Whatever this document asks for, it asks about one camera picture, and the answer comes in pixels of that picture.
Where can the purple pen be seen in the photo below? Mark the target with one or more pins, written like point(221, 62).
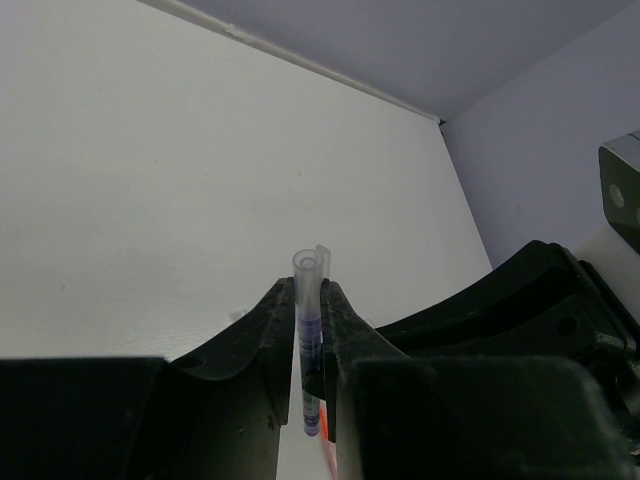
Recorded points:
point(311, 395)

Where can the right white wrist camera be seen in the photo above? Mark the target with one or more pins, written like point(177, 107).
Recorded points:
point(619, 177)

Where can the orange pen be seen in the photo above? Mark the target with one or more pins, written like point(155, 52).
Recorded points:
point(329, 450)

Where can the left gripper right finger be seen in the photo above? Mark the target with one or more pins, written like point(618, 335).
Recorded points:
point(398, 417)

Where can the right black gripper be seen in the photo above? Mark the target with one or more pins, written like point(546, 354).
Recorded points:
point(542, 301)

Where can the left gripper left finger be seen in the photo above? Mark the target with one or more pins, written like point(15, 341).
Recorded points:
point(214, 413)

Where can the clear cap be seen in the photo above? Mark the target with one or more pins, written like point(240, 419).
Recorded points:
point(310, 268)
point(237, 315)

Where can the white table board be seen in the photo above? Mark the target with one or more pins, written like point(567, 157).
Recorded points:
point(157, 178)

